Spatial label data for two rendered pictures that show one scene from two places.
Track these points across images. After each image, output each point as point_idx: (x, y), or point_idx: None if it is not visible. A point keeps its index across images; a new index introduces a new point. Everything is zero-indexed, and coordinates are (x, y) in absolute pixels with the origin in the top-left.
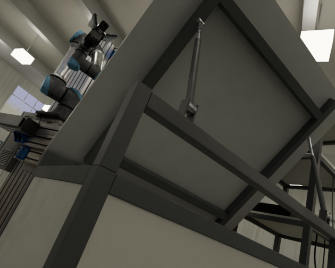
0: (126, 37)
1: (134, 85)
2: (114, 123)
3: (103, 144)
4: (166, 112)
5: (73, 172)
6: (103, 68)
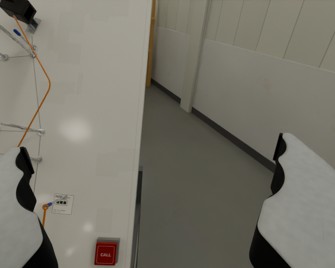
0: (140, 150)
1: (142, 169)
2: (141, 185)
3: (141, 194)
4: None
5: (139, 219)
6: (135, 200)
